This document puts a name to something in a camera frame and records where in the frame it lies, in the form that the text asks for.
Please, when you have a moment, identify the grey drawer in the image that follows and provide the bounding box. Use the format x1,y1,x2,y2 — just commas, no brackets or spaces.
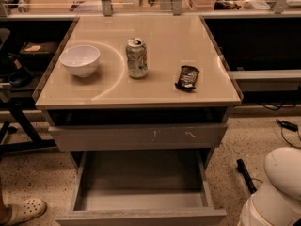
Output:
56,150,226,226
49,123,228,151

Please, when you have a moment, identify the white perforated clog shoe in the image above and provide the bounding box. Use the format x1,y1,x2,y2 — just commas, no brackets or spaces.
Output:
0,198,47,226

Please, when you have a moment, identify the black floor cable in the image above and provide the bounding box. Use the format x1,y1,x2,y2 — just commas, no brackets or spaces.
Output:
280,127,301,150

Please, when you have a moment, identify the grey drawer cabinet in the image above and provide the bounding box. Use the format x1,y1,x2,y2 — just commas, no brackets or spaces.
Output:
36,15,242,226

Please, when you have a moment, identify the black stand leg left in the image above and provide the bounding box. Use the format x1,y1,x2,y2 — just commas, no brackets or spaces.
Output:
0,82,58,154

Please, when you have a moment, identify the black stand base bar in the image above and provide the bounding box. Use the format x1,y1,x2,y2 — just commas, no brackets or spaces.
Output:
237,159,257,194

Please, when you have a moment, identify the white ceramic bowl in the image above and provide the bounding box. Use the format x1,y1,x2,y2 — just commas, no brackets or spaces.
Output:
59,45,100,77

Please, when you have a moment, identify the dark box with label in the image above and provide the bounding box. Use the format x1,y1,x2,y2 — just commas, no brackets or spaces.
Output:
19,41,58,58

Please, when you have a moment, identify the grey top drawer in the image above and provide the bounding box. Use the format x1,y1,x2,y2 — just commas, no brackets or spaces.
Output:
49,123,228,151

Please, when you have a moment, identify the black snack bar wrapper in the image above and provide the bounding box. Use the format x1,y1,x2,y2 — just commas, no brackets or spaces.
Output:
175,65,199,91

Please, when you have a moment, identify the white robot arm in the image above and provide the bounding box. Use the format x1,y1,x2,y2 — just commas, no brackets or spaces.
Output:
237,148,301,226

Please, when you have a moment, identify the crumpled soda can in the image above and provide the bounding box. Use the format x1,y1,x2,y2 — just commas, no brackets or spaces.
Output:
125,38,148,79

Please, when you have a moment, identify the black power adapter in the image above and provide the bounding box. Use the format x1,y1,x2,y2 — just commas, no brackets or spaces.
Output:
277,120,298,132

